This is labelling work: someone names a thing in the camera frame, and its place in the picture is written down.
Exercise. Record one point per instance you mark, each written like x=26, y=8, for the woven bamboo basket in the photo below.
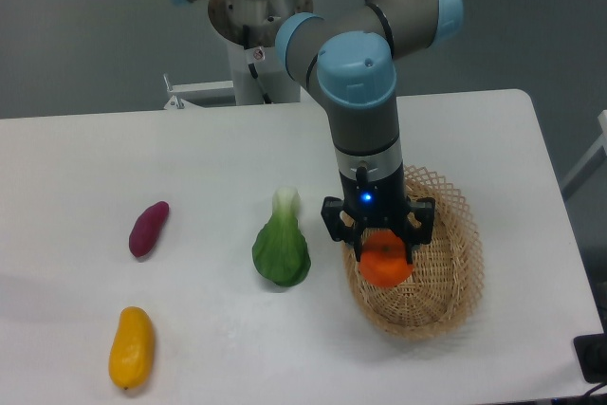
x=448, y=275

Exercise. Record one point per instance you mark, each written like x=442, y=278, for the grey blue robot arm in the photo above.
x=346, y=65

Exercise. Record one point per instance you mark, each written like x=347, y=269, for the purple sweet potato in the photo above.
x=147, y=229

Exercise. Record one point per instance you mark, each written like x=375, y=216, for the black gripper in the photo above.
x=379, y=203

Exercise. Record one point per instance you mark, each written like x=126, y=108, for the orange fruit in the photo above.
x=383, y=261

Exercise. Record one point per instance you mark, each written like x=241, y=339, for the black device at table edge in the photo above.
x=591, y=354

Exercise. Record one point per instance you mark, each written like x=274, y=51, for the white frame at right edge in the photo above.
x=588, y=163

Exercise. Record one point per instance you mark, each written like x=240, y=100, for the green bok choy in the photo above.
x=280, y=252

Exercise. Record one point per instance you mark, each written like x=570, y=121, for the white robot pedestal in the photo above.
x=248, y=28

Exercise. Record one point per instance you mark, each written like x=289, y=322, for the yellow mango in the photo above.
x=133, y=350

